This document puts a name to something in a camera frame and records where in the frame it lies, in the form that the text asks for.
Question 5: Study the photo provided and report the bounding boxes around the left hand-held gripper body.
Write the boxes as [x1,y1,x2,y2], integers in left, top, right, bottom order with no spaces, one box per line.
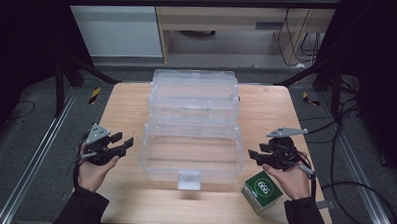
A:
[79,122,122,167]

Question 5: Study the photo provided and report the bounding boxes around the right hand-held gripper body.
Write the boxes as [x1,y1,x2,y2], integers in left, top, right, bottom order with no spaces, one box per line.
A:
[264,125,310,173]

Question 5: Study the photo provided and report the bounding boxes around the green cardboard box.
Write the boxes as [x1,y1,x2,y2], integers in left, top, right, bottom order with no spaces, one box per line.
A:
[239,169,285,217]

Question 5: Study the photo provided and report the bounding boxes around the clear plastic storage box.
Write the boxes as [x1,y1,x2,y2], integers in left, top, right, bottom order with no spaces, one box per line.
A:
[136,67,248,194]

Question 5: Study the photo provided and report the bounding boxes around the person's left hand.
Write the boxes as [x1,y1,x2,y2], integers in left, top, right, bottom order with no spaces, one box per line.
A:
[76,143,120,194]

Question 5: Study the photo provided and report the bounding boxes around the person's right hand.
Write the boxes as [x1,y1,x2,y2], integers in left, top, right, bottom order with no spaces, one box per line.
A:
[259,161,313,202]

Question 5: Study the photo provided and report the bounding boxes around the black yellow hazard tape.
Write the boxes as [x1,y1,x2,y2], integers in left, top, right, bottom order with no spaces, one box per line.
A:
[301,91,321,107]
[88,86,102,106]

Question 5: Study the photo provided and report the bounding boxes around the black metal stand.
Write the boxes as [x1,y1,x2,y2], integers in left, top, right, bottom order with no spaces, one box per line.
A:
[272,56,344,122]
[51,52,123,121]

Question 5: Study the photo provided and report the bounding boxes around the white cabinet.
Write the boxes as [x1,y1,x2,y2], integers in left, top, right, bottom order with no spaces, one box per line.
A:
[59,0,165,61]

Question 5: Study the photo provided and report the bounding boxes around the dark curtain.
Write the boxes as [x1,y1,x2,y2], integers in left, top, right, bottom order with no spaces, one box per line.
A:
[0,0,95,152]
[311,0,397,185]

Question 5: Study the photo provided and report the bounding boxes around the light wooden desk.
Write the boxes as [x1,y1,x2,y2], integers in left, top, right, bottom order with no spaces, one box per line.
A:
[149,0,337,70]

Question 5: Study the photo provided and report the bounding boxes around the black floor cables bundle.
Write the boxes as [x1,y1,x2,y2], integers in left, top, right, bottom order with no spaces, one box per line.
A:
[297,94,363,147]

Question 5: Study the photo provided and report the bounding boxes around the aluminium floor rail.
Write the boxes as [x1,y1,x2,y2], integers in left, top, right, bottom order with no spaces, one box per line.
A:
[0,84,80,224]
[312,91,397,224]

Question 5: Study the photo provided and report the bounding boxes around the thin black floor cable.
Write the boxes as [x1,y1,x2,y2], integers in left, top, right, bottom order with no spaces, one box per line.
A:
[5,99,37,123]

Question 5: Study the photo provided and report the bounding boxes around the right hand-held gripper cable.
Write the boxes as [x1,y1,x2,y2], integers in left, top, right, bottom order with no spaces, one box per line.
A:
[295,149,397,224]

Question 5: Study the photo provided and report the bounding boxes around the black cables under desk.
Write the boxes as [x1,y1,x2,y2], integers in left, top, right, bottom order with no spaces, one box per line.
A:
[275,7,326,69]

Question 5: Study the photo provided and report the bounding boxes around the black horizontal frame bar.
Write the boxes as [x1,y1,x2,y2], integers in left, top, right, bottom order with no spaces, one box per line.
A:
[64,0,340,16]

